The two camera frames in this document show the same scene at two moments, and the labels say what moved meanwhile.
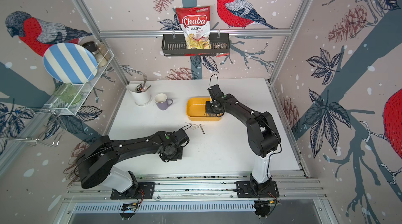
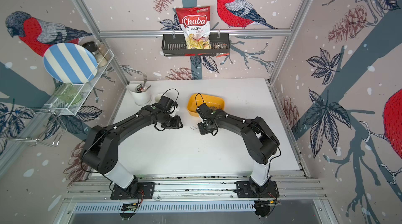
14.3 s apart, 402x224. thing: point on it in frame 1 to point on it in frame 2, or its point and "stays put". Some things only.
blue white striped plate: (70, 63) stays put
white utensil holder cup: (141, 99) stays put
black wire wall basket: (176, 45) stays put
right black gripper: (208, 110) to (201, 131)
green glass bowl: (67, 92) stays put
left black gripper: (167, 158) to (177, 124)
